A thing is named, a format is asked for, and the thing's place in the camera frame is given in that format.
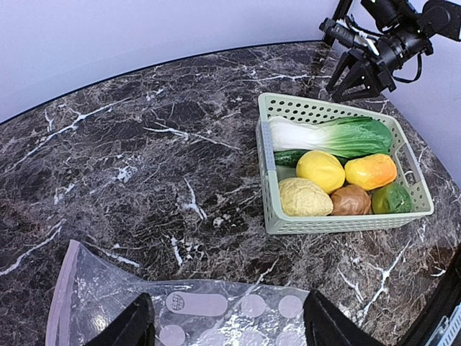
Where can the green perforated plastic basket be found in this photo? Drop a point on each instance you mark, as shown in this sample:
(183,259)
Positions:
(314,111)

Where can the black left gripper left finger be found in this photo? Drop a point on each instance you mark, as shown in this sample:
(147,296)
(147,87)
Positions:
(134,326)

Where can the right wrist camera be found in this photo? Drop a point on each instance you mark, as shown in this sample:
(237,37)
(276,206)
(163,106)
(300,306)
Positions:
(349,36)

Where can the dark green cucumber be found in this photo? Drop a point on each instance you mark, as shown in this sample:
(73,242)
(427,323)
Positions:
(290,158)

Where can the green white bok choy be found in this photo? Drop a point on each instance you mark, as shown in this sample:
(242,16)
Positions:
(347,137)

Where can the yellow lemon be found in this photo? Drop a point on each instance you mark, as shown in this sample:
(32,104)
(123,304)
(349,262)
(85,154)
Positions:
(323,169)

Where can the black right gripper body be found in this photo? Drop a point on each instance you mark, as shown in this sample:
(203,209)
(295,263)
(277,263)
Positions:
(388,53)

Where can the clear zip top bag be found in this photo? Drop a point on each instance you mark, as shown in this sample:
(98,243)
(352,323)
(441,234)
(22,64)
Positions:
(90,294)

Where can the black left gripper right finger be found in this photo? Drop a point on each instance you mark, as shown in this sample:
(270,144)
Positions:
(325,324)

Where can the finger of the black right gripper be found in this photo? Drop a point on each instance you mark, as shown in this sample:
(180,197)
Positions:
(349,73)
(376,79)

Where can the beige walnut-like food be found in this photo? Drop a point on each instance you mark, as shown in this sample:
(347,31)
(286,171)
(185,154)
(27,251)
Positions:
(304,198)

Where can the black frame post right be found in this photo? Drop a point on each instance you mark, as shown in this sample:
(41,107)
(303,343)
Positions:
(341,10)

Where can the green pepper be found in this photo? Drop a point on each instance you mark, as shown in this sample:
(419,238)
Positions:
(392,198)

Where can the brown potato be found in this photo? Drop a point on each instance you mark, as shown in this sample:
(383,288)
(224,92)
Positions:
(351,200)

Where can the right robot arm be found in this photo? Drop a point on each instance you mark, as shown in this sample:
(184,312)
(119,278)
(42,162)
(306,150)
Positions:
(399,17)

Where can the orange yellow mango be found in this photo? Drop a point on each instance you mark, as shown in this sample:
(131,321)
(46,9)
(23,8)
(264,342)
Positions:
(371,172)

